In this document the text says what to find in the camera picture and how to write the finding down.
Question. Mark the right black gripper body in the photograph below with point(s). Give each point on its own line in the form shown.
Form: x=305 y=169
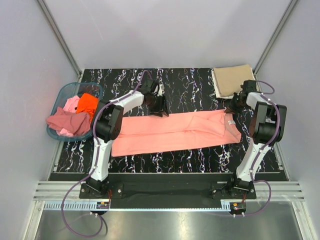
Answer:
x=235 y=104

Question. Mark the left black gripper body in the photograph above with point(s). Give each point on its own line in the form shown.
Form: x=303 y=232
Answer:
x=156 y=104

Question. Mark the salmon pink t shirt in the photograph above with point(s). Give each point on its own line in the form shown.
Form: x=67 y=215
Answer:
x=178 y=131

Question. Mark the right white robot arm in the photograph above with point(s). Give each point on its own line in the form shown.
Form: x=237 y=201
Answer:
x=266 y=128

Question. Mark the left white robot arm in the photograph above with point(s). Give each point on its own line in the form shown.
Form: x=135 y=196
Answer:
x=107 y=123

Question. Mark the folded beige t shirt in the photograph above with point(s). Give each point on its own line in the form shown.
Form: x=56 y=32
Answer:
x=231 y=80

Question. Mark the orange t shirt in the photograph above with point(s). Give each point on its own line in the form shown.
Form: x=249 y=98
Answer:
x=87 y=104

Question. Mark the teal plastic laundry basket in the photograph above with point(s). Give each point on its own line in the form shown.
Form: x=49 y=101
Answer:
x=66 y=92

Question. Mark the dusty rose t shirt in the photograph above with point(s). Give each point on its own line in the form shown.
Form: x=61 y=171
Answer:
x=76 y=124

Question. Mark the light pink t shirt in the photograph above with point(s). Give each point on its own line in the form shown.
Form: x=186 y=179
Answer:
x=71 y=107

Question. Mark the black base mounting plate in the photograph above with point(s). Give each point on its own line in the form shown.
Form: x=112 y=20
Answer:
x=168 y=191

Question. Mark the right aluminium corner post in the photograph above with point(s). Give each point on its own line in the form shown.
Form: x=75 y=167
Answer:
x=275 y=35

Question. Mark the aluminium corner post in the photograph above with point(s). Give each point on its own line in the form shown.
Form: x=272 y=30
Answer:
x=59 y=37
x=275 y=35

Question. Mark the left aluminium corner post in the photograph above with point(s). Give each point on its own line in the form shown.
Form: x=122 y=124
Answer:
x=59 y=37

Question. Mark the aluminium frame rail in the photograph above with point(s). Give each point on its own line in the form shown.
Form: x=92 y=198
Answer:
x=52 y=190

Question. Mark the slotted cable duct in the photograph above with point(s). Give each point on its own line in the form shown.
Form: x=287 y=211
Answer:
x=71 y=205

